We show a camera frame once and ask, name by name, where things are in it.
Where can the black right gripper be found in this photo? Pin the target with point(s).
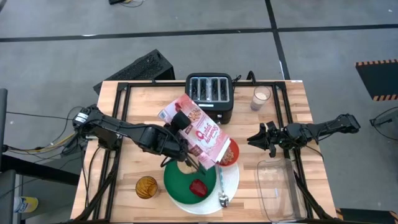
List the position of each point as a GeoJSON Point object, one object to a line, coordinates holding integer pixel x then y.
{"type": "Point", "coordinates": [278, 137]}

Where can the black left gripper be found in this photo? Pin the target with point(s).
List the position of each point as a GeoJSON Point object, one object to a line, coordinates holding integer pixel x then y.
{"type": "Point", "coordinates": [174, 146]}

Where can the pink strawberry yogurt cereal box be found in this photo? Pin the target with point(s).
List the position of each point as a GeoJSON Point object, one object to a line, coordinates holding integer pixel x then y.
{"type": "Point", "coordinates": [205, 137]}

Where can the red apple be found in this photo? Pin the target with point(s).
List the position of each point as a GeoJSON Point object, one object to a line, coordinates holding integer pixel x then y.
{"type": "Point", "coordinates": [198, 187]}

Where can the silver metal spoon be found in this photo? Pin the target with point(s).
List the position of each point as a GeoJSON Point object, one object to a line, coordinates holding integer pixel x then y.
{"type": "Point", "coordinates": [223, 199]}

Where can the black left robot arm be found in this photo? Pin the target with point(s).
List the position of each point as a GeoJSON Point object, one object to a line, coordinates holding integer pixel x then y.
{"type": "Point", "coordinates": [124, 127]}

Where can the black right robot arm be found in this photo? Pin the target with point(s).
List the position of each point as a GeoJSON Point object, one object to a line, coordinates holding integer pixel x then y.
{"type": "Point", "coordinates": [326, 126]}

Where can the red plastic bowl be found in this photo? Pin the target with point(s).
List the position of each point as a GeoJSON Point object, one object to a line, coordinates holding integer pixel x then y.
{"type": "Point", "coordinates": [235, 149]}

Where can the clear glass of milk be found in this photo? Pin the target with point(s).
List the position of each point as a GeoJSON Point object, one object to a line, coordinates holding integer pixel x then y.
{"type": "Point", "coordinates": [260, 98]}

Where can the toasted oat cereal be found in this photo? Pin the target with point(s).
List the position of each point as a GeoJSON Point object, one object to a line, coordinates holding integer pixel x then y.
{"type": "Point", "coordinates": [228, 157]}

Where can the black four-slot toaster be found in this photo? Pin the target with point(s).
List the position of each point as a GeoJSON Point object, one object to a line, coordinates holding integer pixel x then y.
{"type": "Point", "coordinates": [208, 90]}

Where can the clear plastic bin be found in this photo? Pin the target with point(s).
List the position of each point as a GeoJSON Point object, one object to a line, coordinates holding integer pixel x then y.
{"type": "Point", "coordinates": [280, 193]}

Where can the green plastic plate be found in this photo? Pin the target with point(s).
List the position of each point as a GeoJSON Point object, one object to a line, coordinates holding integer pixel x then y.
{"type": "Point", "coordinates": [177, 186]}

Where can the black perforated box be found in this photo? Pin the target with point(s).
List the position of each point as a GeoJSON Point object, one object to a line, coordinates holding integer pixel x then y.
{"type": "Point", "coordinates": [140, 70]}

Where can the amber drinking glass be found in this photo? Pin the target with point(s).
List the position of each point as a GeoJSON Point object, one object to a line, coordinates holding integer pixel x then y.
{"type": "Point", "coordinates": [146, 187]}

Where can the black hazard-striped mat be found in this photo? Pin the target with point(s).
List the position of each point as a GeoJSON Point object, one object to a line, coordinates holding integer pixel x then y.
{"type": "Point", "coordinates": [377, 79]}

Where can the black metal beam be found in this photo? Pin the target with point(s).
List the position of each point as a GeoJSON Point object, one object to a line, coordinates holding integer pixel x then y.
{"type": "Point", "coordinates": [37, 169]}

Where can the white and yellow bottle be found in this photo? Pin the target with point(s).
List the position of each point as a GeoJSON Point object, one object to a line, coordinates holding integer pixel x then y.
{"type": "Point", "coordinates": [26, 204]}

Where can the black aluminium table frame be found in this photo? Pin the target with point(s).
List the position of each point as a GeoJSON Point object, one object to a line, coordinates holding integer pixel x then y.
{"type": "Point", "coordinates": [155, 84]}

